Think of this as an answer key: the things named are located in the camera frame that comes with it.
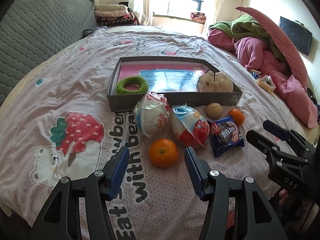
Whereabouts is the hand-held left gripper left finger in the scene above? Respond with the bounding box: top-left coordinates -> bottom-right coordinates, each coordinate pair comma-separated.
31,146 -> 130,240

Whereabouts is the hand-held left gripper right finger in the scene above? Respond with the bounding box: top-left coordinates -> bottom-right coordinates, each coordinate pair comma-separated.
184,147 -> 288,240

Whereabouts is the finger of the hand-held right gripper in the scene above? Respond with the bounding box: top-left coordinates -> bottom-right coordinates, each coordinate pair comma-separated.
246,129 -> 308,162
262,120 -> 316,159

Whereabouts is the blue cookie packet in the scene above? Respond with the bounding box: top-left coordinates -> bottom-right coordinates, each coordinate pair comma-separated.
209,116 -> 245,158

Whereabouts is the small orange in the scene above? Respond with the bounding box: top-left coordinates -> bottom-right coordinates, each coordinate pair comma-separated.
228,108 -> 246,126

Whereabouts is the large orange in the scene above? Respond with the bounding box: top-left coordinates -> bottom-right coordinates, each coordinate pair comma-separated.
149,138 -> 179,168

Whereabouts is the bread bun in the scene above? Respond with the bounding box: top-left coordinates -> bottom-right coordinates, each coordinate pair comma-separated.
133,92 -> 171,138

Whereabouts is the grey cardboard box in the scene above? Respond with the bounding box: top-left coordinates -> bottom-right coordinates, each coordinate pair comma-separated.
107,57 -> 243,113

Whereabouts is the person's right hand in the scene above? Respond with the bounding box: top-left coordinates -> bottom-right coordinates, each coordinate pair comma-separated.
278,189 -> 291,207

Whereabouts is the red white snack bag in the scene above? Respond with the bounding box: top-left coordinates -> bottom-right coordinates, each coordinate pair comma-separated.
171,103 -> 211,149

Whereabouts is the clear wafer snack packet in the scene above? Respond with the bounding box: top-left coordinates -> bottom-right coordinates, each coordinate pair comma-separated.
255,75 -> 276,93

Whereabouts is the walnut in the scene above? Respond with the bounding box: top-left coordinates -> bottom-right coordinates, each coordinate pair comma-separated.
206,102 -> 223,119

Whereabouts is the beige mesh pouch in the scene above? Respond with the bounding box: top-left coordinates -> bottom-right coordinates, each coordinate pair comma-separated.
197,70 -> 234,93

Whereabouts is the pink quilt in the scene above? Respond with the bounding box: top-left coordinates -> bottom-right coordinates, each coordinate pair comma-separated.
207,29 -> 318,130

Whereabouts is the pink quilted cushion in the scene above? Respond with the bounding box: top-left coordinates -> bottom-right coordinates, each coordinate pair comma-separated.
235,6 -> 310,90

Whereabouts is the pink and blue book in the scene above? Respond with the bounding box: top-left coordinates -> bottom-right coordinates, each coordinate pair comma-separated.
117,64 -> 208,93

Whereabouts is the green blanket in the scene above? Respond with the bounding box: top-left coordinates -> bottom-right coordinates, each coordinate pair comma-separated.
208,14 -> 286,62

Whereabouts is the patterned bag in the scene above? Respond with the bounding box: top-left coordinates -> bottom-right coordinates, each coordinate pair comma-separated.
190,12 -> 208,22

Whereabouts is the cream curtain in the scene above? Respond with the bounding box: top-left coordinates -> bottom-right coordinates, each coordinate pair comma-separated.
200,0 -> 247,34
128,0 -> 173,27

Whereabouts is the dark floral cloth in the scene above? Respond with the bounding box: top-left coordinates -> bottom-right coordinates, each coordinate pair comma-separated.
82,27 -> 106,40

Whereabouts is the dark patterned folded blanket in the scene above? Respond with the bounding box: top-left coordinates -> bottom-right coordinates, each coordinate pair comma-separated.
96,14 -> 138,28

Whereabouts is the cream folded blanket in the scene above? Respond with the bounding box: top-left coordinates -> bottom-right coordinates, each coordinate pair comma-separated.
94,4 -> 128,18

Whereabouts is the grey quilted headboard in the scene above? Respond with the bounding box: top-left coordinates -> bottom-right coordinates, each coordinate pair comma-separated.
0,0 -> 98,107

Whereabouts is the green fuzzy ring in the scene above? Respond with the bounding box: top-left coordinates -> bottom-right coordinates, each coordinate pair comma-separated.
115,76 -> 149,96

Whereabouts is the black wall television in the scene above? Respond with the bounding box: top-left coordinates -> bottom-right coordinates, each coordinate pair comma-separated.
279,16 -> 314,56

